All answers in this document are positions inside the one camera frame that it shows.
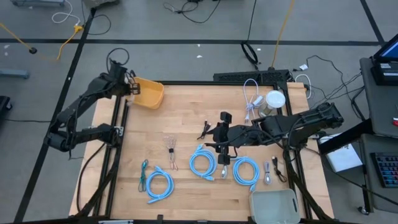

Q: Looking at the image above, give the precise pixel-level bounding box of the white paper box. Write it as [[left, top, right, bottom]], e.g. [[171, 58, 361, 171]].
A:
[[317, 133, 364, 174]]

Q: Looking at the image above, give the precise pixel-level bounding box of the grey floor bar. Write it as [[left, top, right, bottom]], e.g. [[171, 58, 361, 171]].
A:
[[0, 68, 30, 80]]

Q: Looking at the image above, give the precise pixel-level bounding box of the black USB cable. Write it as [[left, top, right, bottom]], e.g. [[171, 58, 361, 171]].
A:
[[271, 155, 289, 184], [197, 120, 213, 141]]

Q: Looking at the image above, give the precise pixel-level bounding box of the black perforated cable tray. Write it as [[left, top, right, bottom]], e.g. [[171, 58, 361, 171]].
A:
[[213, 69, 292, 83]]

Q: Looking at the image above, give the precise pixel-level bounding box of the pale green plastic bin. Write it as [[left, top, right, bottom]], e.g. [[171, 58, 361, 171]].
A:
[[248, 188, 302, 224]]

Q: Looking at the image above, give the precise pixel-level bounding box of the teal braided cable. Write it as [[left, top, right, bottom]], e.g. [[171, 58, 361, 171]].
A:
[[138, 159, 149, 193]]

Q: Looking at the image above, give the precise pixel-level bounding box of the black looped floor cable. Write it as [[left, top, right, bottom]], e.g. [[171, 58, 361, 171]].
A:
[[81, 0, 112, 36]]

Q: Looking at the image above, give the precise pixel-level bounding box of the grey braided USB cable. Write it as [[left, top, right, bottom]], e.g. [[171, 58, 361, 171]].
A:
[[263, 160, 273, 185]]

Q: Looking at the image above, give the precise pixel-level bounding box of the white floor cable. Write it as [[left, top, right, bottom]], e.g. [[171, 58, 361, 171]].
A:
[[51, 0, 81, 26]]

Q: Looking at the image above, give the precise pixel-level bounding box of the yellow plastic bin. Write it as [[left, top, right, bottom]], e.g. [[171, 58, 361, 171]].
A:
[[132, 77, 165, 110]]

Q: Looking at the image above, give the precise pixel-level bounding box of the grey equipment base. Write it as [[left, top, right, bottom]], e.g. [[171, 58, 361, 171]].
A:
[[82, 0, 121, 9], [11, 0, 66, 7]]

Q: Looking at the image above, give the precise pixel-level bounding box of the black backlit keyboard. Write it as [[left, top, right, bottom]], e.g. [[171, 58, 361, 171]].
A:
[[369, 151, 398, 189]]

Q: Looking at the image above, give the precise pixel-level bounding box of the yellow hanging cord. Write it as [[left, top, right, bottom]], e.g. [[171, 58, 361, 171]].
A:
[[269, 0, 296, 70]]

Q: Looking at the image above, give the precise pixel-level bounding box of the black table frame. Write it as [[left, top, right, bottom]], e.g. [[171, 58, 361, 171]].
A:
[[68, 80, 336, 224]]

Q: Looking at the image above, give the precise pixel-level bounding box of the grey cart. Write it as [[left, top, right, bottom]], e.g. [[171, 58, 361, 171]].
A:
[[359, 57, 398, 214]]

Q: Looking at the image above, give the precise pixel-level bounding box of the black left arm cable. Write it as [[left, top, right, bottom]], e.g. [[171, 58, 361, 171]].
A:
[[106, 47, 131, 75]]

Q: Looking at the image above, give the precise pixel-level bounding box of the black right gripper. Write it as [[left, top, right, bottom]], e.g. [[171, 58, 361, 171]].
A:
[[213, 112, 239, 166]]

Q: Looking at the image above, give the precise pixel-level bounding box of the black laptop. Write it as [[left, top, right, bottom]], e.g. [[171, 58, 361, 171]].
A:
[[371, 32, 398, 87]]

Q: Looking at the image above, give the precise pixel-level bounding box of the yellow floor extension cord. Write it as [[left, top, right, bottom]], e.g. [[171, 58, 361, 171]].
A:
[[55, 24, 85, 62]]

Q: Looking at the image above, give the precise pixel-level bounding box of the black floor cable bundle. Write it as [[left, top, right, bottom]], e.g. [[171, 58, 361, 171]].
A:
[[292, 54, 365, 122]]

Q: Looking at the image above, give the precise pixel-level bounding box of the white looped cable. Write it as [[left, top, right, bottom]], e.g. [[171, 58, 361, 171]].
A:
[[294, 73, 312, 100]]

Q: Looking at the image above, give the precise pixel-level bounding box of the yellow cord with black end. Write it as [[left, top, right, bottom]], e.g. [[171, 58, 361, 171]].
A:
[[0, 22, 38, 55]]

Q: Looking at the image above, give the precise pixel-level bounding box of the black hanging cable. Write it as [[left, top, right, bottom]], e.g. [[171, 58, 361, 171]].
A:
[[240, 0, 261, 71]]

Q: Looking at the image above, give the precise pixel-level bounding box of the white power cable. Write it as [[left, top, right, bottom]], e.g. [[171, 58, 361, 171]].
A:
[[242, 78, 265, 124]]

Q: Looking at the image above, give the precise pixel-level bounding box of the black floor object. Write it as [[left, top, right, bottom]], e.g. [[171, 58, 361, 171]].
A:
[[0, 95, 13, 113]]

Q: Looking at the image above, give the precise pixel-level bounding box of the light blue cable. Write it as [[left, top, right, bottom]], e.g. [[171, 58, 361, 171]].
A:
[[232, 156, 261, 193], [145, 165, 175, 205], [188, 143, 218, 182]]

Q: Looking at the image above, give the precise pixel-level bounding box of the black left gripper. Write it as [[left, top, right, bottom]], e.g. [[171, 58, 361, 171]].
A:
[[123, 70, 141, 96]]

